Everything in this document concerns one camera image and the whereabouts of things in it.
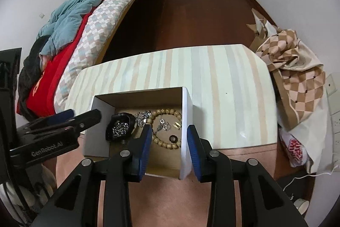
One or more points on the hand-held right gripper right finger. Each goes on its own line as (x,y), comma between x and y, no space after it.
(192,152)

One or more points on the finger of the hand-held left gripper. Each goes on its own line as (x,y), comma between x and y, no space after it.
(87,116)
(62,115)

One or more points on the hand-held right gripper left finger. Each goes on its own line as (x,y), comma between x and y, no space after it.
(144,150)

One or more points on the small metal earrings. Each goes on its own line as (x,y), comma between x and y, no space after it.
(177,125)

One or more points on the white cardboard box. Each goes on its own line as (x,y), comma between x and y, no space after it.
(186,110)

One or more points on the bed with red blanket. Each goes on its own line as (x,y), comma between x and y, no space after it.
(50,83)

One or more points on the dark cloth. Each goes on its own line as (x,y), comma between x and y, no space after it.
(29,64)

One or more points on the table with pink striped cloth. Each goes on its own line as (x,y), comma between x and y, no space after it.
(212,83)

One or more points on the teal quilt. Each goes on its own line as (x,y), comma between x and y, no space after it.
(69,22)

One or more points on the checkered quilt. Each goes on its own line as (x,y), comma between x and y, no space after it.
(106,19)

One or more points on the white bag with red print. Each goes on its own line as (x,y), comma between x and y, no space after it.
(296,148)

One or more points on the beige checkered cloth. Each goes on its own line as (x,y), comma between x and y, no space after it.
(297,83)

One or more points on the white cloth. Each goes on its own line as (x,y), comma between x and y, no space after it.
(318,142)

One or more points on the white power strip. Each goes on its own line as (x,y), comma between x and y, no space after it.
(333,99)

